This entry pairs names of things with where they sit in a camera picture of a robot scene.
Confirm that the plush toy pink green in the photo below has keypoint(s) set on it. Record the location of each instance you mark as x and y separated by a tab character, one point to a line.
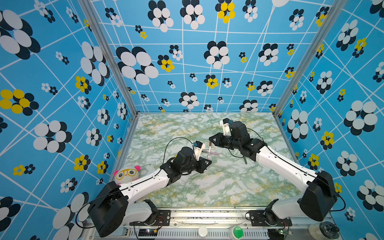
127	174

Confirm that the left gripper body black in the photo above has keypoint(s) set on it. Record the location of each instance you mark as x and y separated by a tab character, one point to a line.
195	165

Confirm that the tape roll spool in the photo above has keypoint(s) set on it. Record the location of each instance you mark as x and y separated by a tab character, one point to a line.
324	231

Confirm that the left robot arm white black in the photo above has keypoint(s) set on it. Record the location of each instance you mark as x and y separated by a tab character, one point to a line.
116	204

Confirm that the green push button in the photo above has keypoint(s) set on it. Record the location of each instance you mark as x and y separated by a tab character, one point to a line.
236	233

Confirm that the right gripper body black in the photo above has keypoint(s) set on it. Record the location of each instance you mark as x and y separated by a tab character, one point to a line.
227	142

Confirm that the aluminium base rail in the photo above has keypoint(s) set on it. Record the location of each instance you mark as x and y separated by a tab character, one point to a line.
184	224

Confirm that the white push button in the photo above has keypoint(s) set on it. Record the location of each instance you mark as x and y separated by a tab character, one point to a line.
202	232

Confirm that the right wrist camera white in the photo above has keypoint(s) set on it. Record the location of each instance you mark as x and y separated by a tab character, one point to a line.
225	124

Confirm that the aluminium corner post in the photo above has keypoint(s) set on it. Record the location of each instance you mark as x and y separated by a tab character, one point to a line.
320	36
102	41

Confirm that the right aluminium corner post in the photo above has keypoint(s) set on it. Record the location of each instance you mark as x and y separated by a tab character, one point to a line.
320	36

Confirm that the left aluminium corner post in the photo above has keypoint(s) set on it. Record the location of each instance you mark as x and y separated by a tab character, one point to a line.
102	41

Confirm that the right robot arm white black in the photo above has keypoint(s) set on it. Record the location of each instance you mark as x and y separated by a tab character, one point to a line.
318	194

